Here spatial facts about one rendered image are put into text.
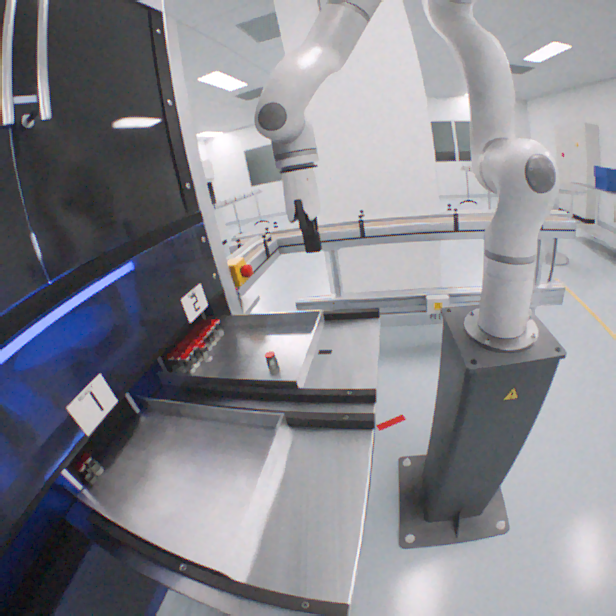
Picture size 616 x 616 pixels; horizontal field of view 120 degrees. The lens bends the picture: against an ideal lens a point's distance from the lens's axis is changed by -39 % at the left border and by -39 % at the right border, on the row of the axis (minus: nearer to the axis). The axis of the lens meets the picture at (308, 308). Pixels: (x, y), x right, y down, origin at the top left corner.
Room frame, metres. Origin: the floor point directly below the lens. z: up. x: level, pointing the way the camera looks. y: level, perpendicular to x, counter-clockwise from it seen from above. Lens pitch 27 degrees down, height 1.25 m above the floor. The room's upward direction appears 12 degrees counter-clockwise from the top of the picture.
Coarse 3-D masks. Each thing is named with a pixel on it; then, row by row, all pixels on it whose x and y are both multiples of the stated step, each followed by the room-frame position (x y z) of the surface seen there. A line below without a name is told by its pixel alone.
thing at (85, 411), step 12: (96, 384) 0.31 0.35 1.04; (84, 396) 0.28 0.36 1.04; (96, 396) 0.30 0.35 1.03; (108, 396) 0.31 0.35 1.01; (72, 408) 0.25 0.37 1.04; (84, 408) 0.27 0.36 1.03; (96, 408) 0.28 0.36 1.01; (108, 408) 0.30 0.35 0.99; (84, 420) 0.26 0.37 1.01; (96, 420) 0.27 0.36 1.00
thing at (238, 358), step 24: (288, 312) 0.67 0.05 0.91; (312, 312) 0.65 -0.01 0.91; (240, 336) 0.66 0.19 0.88; (264, 336) 0.63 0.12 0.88; (288, 336) 0.61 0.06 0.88; (312, 336) 0.54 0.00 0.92; (216, 360) 0.57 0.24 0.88; (240, 360) 0.55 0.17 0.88; (264, 360) 0.53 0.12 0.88; (288, 360) 0.51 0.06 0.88; (168, 384) 0.50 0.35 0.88; (240, 384) 0.44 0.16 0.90; (264, 384) 0.42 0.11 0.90; (288, 384) 0.41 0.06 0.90
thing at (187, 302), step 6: (198, 288) 0.63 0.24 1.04; (192, 294) 0.61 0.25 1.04; (198, 294) 0.63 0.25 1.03; (186, 300) 0.58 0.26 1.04; (192, 300) 0.60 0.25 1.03; (198, 300) 0.62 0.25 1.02; (204, 300) 0.64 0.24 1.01; (186, 306) 0.58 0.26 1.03; (192, 306) 0.59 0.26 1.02; (198, 306) 0.61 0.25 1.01; (204, 306) 0.63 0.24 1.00; (186, 312) 0.57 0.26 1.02; (192, 312) 0.59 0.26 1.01; (198, 312) 0.61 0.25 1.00; (192, 318) 0.58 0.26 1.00
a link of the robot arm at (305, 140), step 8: (304, 112) 0.55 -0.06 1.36; (304, 120) 0.53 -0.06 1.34; (304, 128) 0.54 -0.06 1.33; (312, 128) 0.57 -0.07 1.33; (296, 136) 0.54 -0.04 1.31; (304, 136) 0.55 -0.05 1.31; (312, 136) 0.57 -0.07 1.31; (272, 144) 0.57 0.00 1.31; (280, 144) 0.55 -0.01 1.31; (288, 144) 0.55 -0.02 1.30; (296, 144) 0.55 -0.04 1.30; (304, 144) 0.55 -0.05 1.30; (312, 144) 0.56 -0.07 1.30; (280, 152) 0.56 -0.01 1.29; (288, 152) 0.55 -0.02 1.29
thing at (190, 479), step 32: (160, 416) 0.39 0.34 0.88; (192, 416) 0.38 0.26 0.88; (224, 416) 0.36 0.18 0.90; (256, 416) 0.34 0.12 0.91; (128, 448) 0.31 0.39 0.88; (160, 448) 0.31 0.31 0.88; (192, 448) 0.30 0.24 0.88; (224, 448) 0.30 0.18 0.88; (256, 448) 0.29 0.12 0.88; (128, 480) 0.24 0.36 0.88; (160, 480) 0.24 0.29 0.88; (192, 480) 0.24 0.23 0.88; (224, 480) 0.23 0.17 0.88; (256, 480) 0.21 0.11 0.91; (128, 512) 0.17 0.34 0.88; (160, 512) 0.18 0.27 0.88; (192, 512) 0.18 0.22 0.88; (224, 512) 0.18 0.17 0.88; (256, 512) 0.17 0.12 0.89; (160, 544) 0.11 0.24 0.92; (192, 544) 0.13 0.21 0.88; (224, 544) 0.13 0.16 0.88
